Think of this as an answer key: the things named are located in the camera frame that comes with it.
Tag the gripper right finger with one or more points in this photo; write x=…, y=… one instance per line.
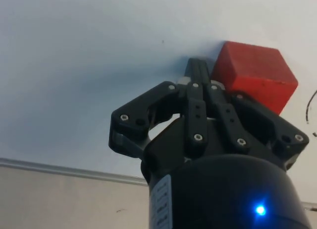
x=262, y=122

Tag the whiteboard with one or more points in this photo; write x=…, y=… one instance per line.
x=74, y=65

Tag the red cube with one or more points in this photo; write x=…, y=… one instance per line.
x=257, y=65

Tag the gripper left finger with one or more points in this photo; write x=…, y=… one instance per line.
x=138, y=115

